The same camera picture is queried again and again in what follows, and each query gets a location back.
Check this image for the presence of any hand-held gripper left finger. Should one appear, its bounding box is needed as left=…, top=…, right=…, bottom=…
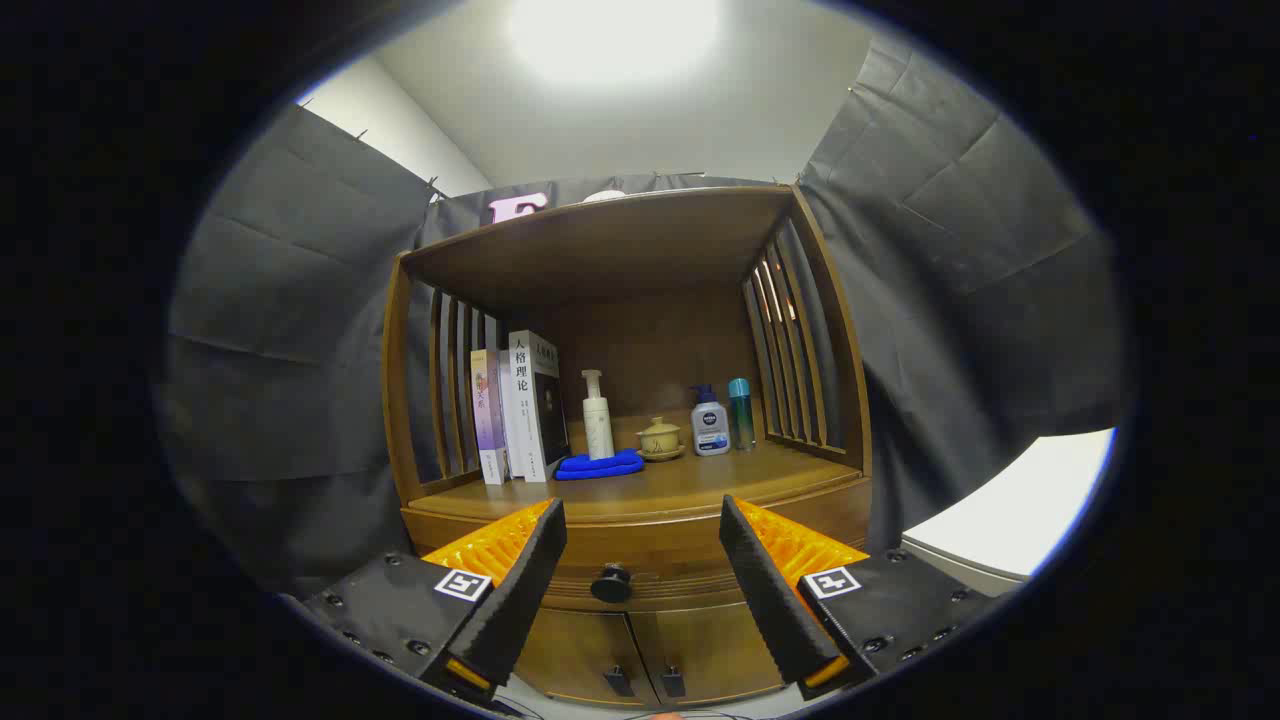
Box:
left=300, top=497, right=568, bottom=706

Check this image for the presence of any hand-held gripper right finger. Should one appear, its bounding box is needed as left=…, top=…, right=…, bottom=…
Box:
left=719, top=494, right=1004, bottom=701

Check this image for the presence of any wooden drawer with black knob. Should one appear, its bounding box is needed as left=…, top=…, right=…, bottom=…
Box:
left=402, top=480, right=871, bottom=613

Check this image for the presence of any wooden cabinet door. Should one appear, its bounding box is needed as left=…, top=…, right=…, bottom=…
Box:
left=515, top=605, right=651, bottom=706
left=628, top=600, right=791, bottom=701

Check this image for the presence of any wooden countertop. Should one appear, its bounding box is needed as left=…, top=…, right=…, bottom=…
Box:
left=410, top=440, right=863, bottom=523

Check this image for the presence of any wooden cabinet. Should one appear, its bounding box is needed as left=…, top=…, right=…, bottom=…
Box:
left=380, top=183, right=874, bottom=709

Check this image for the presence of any blue folded cloth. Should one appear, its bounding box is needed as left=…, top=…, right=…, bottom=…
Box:
left=555, top=449, right=646, bottom=481

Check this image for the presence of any thin white book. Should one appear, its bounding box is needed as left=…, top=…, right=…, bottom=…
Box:
left=497, top=348, right=526, bottom=481

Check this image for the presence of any white bottle blue pump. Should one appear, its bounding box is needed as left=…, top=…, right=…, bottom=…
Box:
left=690, top=384, right=732, bottom=457

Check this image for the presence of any teal spray bottle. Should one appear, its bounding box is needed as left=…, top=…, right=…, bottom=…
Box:
left=727, top=378, right=757, bottom=451

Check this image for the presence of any white foam pump bottle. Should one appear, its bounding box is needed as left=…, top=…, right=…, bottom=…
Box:
left=582, top=369, right=616, bottom=461

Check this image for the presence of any purple book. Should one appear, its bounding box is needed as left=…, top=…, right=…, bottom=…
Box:
left=470, top=348, right=508, bottom=486

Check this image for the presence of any yellow lidded teacup with saucer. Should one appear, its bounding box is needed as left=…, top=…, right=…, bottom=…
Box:
left=637, top=416, right=687, bottom=462

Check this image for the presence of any thick white book dark cover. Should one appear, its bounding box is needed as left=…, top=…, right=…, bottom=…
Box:
left=508, top=330, right=571, bottom=484

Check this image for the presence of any white grey unit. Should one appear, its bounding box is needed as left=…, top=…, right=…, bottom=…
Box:
left=900, top=428, right=1116, bottom=599

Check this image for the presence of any black backdrop cloth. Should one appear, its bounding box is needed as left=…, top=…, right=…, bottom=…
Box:
left=160, top=35, right=1131, bottom=601

